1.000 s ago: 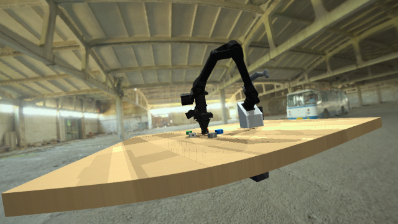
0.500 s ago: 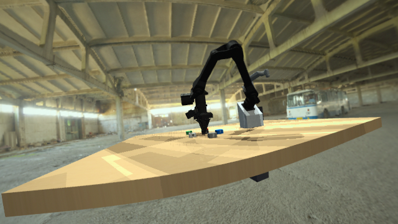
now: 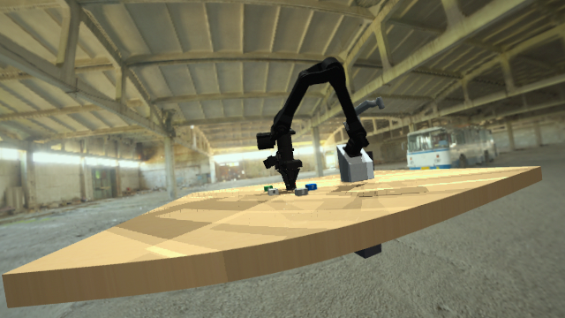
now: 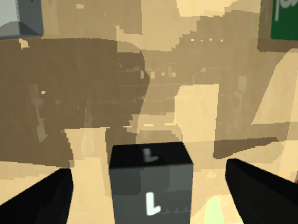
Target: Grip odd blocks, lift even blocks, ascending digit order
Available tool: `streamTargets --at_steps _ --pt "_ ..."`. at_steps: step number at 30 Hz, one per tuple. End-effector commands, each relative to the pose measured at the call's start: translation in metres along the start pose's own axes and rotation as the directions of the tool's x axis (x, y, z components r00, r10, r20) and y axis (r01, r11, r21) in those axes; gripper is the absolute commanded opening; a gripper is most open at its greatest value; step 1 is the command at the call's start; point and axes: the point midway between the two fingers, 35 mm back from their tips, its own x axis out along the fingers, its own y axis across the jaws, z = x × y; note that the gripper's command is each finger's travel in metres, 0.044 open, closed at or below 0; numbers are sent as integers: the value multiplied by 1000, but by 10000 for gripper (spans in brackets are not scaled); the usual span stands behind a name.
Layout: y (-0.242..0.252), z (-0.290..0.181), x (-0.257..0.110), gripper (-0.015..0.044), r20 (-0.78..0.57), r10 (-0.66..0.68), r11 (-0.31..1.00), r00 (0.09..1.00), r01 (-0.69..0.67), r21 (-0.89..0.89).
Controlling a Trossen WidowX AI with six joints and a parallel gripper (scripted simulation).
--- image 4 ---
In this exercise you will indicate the green block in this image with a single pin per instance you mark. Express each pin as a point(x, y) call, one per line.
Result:
point(285, 20)

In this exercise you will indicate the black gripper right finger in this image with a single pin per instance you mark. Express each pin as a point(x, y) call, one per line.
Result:
point(260, 196)

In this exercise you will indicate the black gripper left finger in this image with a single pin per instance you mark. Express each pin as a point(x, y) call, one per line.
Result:
point(46, 202)

